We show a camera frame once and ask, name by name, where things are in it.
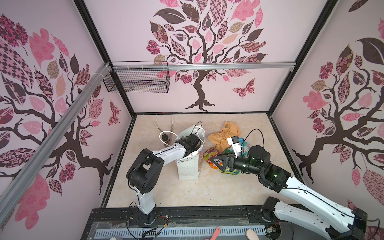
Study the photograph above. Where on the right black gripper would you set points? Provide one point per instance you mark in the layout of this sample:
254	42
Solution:
228	160

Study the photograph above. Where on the green snack packet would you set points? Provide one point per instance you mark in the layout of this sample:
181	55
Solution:
228	168

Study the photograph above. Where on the orange candy snack packet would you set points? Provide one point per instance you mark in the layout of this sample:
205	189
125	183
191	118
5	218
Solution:
212	152

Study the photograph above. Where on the orange-brown snack bag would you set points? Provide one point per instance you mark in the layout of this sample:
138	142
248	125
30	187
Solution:
220	140

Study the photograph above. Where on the white patterned paper gift bag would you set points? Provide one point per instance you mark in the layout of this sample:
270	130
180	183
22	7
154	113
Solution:
189	166

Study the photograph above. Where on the teal pink snack packet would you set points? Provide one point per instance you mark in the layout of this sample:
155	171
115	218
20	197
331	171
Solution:
246	148

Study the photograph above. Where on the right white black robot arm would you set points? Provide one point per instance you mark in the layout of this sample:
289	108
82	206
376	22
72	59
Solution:
320	215

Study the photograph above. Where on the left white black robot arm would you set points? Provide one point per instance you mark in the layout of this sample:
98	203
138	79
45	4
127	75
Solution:
144	173

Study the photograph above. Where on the small dark spice jar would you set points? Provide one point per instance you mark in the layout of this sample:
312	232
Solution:
166	139

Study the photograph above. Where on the beige oval object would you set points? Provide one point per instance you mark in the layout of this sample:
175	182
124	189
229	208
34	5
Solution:
251	235

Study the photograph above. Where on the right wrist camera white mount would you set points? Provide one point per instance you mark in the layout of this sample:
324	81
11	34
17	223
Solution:
236	145

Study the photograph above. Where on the grey slotted cable duct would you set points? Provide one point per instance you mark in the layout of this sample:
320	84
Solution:
174	232

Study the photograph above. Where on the pink plastic tool handle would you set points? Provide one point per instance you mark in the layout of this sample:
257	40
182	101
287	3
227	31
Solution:
215	234

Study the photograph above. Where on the black wire mesh basket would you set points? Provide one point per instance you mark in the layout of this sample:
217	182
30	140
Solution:
138	77

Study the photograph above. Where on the horizontal aluminium rail back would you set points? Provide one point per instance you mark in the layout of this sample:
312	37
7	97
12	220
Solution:
212	66

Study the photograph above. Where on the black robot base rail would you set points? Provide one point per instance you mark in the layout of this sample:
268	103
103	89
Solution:
180	217

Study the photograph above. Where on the diagonal aluminium rail left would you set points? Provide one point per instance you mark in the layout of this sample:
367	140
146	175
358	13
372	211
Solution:
24	179

